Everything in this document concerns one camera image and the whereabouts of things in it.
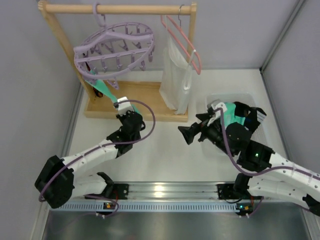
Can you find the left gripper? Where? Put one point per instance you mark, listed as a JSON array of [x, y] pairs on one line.
[[127, 115]]

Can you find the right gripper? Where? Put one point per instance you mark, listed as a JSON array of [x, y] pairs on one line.
[[203, 129]]

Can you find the teal patterned sock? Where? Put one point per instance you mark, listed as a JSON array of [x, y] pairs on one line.
[[100, 85], [230, 116]]

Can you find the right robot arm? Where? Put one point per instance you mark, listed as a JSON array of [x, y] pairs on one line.
[[263, 172]]

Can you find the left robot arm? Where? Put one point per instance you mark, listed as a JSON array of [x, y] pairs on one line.
[[138, 151]]

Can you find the pink clothes hanger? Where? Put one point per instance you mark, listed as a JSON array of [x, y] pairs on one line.
[[184, 42]]

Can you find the purple round clip hanger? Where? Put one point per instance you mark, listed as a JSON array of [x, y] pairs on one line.
[[113, 50]]

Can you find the wooden clothes rack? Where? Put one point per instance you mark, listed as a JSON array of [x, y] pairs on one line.
[[147, 92]]

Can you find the white hanging cloth bag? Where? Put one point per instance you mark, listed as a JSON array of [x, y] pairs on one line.
[[175, 87]]

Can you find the hanging red argyle sock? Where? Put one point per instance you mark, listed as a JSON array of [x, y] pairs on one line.
[[97, 92]]

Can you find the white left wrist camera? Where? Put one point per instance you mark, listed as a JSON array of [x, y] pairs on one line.
[[123, 105]]

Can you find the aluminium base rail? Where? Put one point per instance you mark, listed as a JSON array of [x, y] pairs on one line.
[[160, 195]]

